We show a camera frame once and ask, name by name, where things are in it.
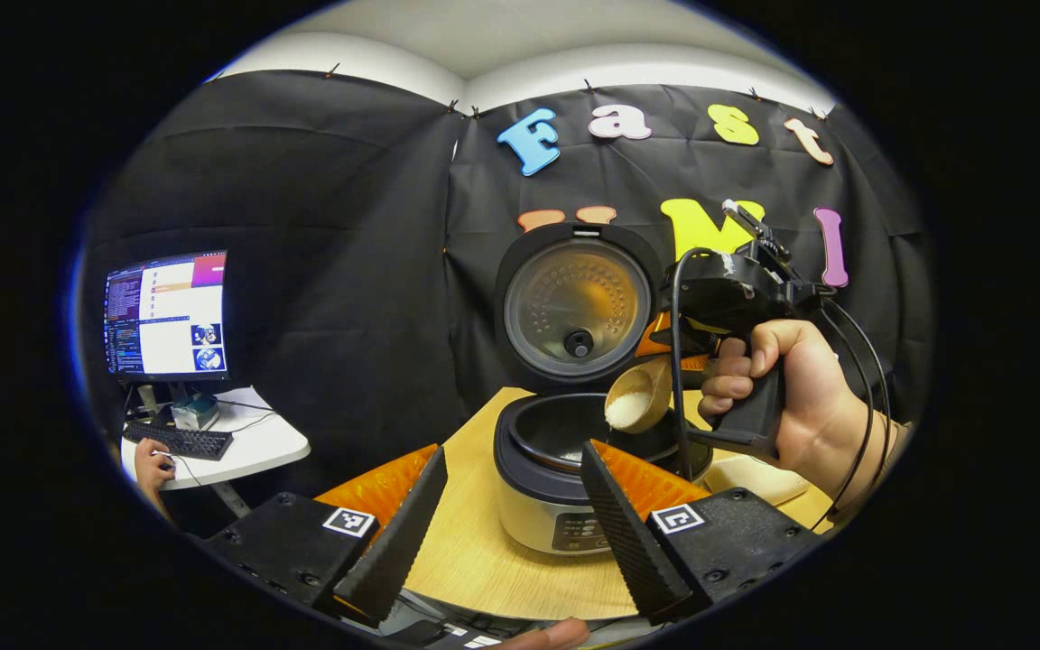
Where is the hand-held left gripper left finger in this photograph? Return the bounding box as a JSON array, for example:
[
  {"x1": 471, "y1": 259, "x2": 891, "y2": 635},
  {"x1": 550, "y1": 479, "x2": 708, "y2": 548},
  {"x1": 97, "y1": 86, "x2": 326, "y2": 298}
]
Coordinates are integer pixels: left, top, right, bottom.
[{"x1": 200, "y1": 444, "x2": 449, "y2": 626}]

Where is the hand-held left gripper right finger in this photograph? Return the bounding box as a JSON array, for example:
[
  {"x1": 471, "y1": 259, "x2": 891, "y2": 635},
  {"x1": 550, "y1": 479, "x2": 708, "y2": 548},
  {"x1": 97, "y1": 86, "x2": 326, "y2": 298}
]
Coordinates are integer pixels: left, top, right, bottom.
[{"x1": 580, "y1": 440, "x2": 823, "y2": 624}]

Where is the wooden spoon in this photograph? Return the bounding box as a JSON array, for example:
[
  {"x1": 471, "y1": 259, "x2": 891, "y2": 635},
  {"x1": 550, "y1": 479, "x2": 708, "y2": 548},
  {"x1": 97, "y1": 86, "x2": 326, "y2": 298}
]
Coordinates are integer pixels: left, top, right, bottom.
[{"x1": 604, "y1": 357, "x2": 674, "y2": 434}]

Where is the small white rice portion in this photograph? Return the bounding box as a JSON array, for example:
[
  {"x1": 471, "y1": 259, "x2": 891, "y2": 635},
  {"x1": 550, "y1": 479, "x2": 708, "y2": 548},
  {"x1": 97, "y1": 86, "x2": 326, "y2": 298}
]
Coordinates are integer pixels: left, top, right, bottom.
[{"x1": 608, "y1": 390, "x2": 656, "y2": 431}]

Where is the dark grey rice cooker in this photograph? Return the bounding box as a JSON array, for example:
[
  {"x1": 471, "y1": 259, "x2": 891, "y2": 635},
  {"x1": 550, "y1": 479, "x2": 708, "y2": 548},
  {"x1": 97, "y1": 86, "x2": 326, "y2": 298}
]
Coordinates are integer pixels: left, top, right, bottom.
[{"x1": 493, "y1": 223, "x2": 715, "y2": 555}]

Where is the white side table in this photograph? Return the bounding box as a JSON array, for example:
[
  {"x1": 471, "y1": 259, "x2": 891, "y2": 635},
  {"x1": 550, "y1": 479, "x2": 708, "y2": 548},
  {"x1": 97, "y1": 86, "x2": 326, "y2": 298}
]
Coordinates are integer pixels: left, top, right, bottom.
[{"x1": 120, "y1": 386, "x2": 311, "y2": 520}]

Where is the small teal box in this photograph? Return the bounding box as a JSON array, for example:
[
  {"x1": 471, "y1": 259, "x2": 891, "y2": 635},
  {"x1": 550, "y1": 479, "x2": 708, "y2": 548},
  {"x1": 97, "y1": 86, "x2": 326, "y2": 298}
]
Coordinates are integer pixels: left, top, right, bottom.
[{"x1": 170, "y1": 395, "x2": 220, "y2": 431}]

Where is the black keyboard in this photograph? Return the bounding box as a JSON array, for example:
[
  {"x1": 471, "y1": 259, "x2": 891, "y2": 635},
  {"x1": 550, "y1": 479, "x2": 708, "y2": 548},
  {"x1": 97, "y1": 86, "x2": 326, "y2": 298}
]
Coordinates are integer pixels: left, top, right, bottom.
[{"x1": 123, "y1": 421, "x2": 234, "y2": 461}]

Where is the computer monitor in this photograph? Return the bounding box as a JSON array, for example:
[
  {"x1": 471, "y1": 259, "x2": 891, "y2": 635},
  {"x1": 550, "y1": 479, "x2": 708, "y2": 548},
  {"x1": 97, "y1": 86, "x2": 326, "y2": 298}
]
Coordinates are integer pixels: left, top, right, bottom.
[{"x1": 103, "y1": 250, "x2": 230, "y2": 383}]

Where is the black backdrop cloth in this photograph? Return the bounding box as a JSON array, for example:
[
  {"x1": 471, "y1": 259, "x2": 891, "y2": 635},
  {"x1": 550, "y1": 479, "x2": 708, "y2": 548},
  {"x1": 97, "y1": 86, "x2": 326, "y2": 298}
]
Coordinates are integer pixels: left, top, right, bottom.
[{"x1": 78, "y1": 70, "x2": 936, "y2": 506}]

